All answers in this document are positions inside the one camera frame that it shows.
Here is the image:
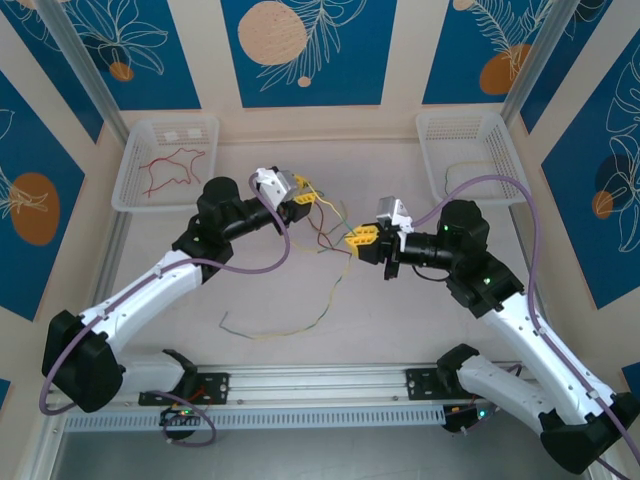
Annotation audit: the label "red cable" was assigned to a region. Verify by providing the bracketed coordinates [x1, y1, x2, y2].
[307, 202, 351, 256]
[138, 146, 207, 199]
[319, 234, 351, 257]

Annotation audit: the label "long green yellow cable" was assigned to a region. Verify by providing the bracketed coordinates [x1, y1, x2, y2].
[219, 249, 354, 342]

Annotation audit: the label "white basket with stickers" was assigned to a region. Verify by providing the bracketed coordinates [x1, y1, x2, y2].
[110, 113, 221, 215]

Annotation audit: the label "white plastic basket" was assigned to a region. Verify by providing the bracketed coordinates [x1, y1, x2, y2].
[415, 110, 532, 205]

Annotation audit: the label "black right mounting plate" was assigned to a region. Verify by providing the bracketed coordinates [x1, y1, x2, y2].
[405, 368, 444, 401]

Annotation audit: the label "black mounting plate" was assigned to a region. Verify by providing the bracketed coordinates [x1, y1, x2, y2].
[405, 368, 444, 401]
[138, 372, 231, 407]

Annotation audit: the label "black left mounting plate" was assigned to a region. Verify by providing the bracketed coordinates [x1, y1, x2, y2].
[138, 372, 231, 407]

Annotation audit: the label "small electronics board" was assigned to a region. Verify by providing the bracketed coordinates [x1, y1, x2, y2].
[442, 404, 501, 436]
[159, 407, 201, 432]

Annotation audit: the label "aluminium side rail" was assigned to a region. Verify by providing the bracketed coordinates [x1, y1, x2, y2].
[97, 212, 132, 314]
[508, 205, 536, 301]

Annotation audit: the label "thin black cable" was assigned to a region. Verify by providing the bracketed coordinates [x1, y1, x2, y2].
[410, 264, 451, 282]

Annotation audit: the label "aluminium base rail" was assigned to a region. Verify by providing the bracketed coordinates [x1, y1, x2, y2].
[47, 360, 539, 409]

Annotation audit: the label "aluminium frame post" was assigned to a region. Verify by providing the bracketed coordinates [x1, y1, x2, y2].
[37, 0, 127, 139]
[501, 0, 571, 129]

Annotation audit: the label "grey slotted cable duct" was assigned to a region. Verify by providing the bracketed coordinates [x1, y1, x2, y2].
[63, 405, 446, 432]

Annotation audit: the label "small red wires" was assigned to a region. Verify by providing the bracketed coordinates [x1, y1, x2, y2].
[179, 384, 214, 405]

